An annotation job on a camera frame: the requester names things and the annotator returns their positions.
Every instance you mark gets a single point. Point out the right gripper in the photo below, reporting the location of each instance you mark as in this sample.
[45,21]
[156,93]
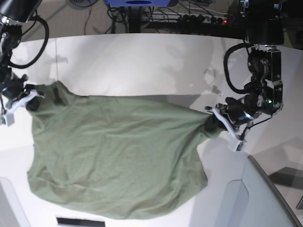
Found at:
[13,90]

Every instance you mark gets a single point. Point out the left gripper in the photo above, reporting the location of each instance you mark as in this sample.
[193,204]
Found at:
[235,116]

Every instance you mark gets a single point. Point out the green t-shirt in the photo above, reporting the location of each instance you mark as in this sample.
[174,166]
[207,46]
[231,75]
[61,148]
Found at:
[117,157]

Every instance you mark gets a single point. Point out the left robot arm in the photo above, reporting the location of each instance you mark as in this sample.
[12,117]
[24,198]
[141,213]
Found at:
[264,93]

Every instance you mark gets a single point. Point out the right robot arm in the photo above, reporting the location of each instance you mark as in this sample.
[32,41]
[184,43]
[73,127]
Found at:
[13,15]

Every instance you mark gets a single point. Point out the black power strip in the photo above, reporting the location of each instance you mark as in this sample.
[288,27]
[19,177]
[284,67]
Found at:
[175,17]

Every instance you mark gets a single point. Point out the blue box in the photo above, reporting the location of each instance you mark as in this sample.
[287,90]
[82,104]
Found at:
[137,3]

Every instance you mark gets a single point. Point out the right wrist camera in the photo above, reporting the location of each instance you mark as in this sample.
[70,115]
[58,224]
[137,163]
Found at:
[7,119]

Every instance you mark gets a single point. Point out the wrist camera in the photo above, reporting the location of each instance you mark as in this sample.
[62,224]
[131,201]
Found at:
[7,119]
[235,145]

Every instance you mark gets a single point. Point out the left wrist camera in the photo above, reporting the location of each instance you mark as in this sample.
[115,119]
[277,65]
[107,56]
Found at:
[235,145]

